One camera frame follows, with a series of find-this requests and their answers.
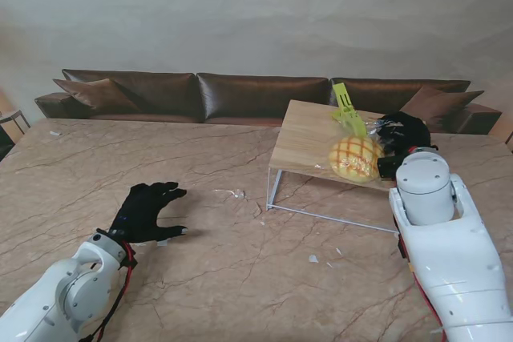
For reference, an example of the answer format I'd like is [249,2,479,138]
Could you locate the black frame side table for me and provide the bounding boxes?
[0,108,31,147]

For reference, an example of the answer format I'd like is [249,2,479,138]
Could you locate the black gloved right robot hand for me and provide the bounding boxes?
[376,111,432,159]

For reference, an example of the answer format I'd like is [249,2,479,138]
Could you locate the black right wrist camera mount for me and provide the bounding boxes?
[376,153,406,181]

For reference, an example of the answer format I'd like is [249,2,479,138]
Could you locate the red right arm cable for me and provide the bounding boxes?
[394,213,446,333]

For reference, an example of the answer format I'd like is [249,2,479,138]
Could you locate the clear plastic bread bag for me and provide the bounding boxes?
[313,112,392,186]

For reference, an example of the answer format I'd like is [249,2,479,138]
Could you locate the crumpled clear plastic scrap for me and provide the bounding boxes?
[212,187,248,200]

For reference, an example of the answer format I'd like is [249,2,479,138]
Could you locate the small wooden table white frame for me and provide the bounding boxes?
[265,99,438,244]

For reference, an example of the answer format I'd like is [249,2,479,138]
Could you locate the yellow pineapple bun bread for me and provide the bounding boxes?
[327,135,386,183]

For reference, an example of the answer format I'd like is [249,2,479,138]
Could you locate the green plastic sealing clip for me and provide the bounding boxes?
[329,82,370,138]

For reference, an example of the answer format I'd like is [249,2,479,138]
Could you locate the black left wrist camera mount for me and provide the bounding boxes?
[119,251,138,270]

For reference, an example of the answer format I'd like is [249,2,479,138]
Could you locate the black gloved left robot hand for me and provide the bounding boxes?
[108,181,189,245]

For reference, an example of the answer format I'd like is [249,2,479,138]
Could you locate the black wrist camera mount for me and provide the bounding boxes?
[376,153,406,181]
[119,251,138,270]

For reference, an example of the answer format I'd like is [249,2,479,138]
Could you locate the brown leather sofa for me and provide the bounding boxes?
[34,68,503,136]

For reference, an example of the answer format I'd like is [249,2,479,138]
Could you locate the brown leather cushion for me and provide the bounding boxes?
[398,85,486,135]
[52,78,142,115]

